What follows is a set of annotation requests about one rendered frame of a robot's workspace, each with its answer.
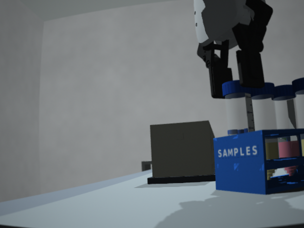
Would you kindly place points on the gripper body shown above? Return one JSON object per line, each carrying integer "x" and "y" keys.
{"x": 214, "y": 20}

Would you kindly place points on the blue tube rack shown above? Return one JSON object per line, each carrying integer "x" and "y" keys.
{"x": 241, "y": 164}

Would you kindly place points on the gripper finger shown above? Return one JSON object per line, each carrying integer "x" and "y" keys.
{"x": 249, "y": 39}
{"x": 219, "y": 72}

